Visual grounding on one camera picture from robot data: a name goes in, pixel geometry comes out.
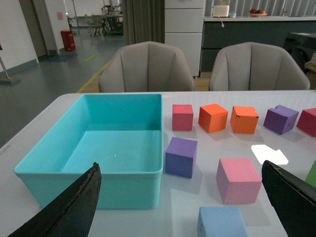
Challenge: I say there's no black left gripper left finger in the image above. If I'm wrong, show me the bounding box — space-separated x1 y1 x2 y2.
10 163 102 237

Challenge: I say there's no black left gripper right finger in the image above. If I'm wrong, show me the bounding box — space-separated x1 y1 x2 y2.
261 160 316 237

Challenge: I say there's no light blue foam cube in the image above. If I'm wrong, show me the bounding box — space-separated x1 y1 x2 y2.
197 206 248 237

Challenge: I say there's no green foam cube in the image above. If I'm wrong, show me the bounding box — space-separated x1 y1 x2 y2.
305 161 316 187

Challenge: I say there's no pink foam cube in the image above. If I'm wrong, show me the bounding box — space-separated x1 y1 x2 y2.
216 158 262 204

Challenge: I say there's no dark red foam cube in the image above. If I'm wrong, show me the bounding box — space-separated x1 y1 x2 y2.
296 108 316 137

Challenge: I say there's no purple foam cube notched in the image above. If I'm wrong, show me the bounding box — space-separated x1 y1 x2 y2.
263 105 299 135

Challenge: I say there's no orange foam cube chipped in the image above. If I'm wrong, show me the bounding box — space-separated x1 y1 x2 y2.
230 106 259 134

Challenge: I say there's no turquoise plastic bin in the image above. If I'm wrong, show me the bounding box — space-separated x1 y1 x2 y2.
14 93 163 209

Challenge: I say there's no orange foam cube left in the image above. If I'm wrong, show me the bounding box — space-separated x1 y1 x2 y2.
198 104 228 133

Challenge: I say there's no purple foam cube front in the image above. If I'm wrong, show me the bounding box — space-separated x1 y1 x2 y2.
165 137 198 179

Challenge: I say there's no red foam cube left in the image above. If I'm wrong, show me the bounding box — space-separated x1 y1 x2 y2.
172 104 194 131

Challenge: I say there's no right beige armchair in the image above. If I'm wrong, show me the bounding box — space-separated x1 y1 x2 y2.
209 42 311 91

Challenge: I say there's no beige armchair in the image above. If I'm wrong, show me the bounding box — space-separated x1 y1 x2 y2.
209 42 311 91
98 41 195 93

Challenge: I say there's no left beige armchair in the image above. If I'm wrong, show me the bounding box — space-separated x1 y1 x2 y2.
98 41 195 93

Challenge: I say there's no red trash bin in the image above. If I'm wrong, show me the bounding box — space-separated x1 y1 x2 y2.
61 30 76 51

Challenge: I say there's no dark grey counter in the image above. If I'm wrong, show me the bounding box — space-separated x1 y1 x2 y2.
200 16 316 72

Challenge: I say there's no fruit bowl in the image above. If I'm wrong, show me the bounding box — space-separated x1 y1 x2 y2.
249 8 267 17

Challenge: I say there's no white toaster appliance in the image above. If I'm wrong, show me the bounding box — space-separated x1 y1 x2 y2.
212 5 230 18

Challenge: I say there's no grey curtain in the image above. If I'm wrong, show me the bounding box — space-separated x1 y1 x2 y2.
122 0 165 45

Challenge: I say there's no white drawer cabinet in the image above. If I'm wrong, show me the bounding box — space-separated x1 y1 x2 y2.
164 0 205 77

